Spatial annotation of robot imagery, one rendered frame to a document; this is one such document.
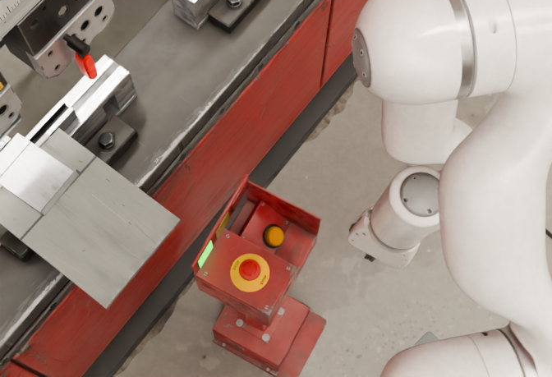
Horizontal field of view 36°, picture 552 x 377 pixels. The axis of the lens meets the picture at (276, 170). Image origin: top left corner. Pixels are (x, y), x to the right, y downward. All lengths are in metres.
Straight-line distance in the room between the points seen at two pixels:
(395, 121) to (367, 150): 1.50
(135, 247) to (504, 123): 0.73
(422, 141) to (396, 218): 0.14
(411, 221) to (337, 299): 1.27
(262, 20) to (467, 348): 0.91
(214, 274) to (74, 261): 0.30
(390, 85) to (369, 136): 1.79
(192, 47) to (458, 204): 0.93
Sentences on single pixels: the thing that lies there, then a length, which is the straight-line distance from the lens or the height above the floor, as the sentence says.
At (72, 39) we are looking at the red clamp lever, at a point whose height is 1.25.
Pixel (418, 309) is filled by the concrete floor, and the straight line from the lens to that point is 2.37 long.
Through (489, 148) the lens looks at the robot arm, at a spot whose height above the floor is 1.59.
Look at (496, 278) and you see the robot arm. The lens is 0.82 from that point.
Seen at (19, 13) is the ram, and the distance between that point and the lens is 1.14.
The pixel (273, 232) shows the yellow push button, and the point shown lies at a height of 0.73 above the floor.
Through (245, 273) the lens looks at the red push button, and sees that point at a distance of 1.53.
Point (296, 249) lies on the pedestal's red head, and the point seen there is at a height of 0.70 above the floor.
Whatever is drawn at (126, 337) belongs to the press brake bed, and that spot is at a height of 0.05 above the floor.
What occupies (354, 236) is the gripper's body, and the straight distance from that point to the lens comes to 1.31.
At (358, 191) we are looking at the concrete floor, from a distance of 2.44.
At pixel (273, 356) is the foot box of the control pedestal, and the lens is 2.19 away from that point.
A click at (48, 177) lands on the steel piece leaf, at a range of 1.42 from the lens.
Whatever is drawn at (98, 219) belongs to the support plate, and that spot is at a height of 1.00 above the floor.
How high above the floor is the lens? 2.29
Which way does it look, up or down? 69 degrees down
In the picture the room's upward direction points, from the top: 2 degrees clockwise
